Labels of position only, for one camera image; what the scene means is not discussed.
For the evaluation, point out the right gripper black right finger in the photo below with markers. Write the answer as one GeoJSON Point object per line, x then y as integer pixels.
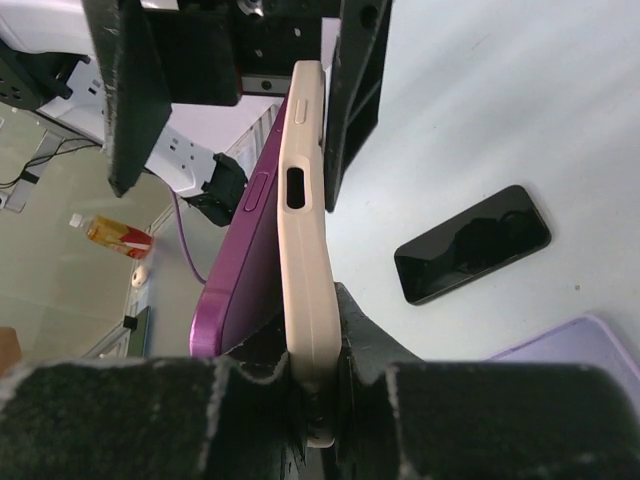
{"type": "Point", "coordinates": [400, 417]}

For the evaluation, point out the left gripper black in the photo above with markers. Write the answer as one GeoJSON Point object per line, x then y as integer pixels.
{"type": "Point", "coordinates": [215, 52]}

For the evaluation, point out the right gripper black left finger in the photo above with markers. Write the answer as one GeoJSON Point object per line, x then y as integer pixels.
{"type": "Point", "coordinates": [237, 416]}

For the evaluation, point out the beige silicone phone case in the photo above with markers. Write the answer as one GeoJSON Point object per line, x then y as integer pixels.
{"type": "Point", "coordinates": [311, 314]}

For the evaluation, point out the lilac silicone phone case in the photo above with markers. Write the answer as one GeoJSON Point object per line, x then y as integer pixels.
{"type": "Point", "coordinates": [583, 340]}

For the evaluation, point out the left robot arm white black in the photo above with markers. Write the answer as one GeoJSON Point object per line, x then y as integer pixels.
{"type": "Point", "coordinates": [49, 68]}

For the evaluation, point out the red yellow drink bottle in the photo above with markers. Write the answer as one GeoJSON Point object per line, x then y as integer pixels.
{"type": "Point", "coordinates": [114, 235]}

